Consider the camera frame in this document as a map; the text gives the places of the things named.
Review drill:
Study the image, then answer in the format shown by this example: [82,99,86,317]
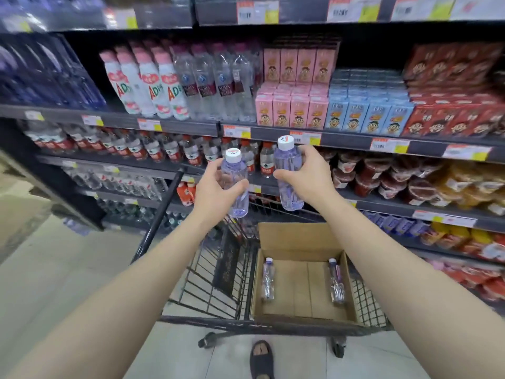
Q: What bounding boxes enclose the person's left hand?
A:
[192,158,250,224]

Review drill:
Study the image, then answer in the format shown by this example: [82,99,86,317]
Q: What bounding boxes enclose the person's right hand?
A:
[272,145,345,212]

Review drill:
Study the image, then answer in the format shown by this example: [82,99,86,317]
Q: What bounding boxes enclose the dark grey metal shelf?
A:
[0,0,505,304]

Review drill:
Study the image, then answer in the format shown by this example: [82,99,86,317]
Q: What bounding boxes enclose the brown cardboard box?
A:
[249,222,360,324]

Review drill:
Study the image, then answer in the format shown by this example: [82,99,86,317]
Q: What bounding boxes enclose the person's left forearm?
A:
[7,211,221,379]

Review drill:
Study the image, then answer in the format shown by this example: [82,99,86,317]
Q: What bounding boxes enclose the person's right forearm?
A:
[325,195,505,379]

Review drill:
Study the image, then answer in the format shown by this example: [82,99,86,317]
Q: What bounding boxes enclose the person's dark right sandal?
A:
[249,340,275,379]

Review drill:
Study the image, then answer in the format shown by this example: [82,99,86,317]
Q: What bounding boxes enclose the group of red packaged bottles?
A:
[176,181,197,208]

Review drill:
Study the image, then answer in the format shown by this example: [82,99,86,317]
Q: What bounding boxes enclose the group of dark red jars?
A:
[318,149,449,206]

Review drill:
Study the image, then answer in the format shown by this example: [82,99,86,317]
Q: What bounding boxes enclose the black cart seat panel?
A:
[213,228,242,300]

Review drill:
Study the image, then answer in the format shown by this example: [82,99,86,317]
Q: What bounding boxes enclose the stack of pink drink cartons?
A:
[255,39,341,130]

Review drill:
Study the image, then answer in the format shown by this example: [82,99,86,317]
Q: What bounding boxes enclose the group of dark capped bottles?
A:
[96,198,188,230]

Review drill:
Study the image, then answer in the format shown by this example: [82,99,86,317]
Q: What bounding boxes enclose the stack of blue drink cartons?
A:
[324,68,415,137]

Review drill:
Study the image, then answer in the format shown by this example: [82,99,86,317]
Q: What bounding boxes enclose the row of clear plastic bottles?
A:
[63,165,170,202]

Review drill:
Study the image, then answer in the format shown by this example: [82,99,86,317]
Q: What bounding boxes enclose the row of red label bottles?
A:
[22,124,277,178]

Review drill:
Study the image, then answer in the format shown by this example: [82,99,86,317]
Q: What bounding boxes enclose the group of maroon label bottles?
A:
[169,41,263,123]

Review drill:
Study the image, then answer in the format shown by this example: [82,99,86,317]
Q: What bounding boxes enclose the group of white pink bottles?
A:
[98,45,191,121]

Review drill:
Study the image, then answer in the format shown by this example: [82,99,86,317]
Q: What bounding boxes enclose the stack of red drink cartons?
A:
[400,42,505,138]

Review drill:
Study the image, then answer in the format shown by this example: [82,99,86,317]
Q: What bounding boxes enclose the white pink price tag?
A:
[449,0,505,20]

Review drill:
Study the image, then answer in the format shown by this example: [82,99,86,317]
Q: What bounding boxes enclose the black wire shopping cart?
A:
[130,167,395,359]

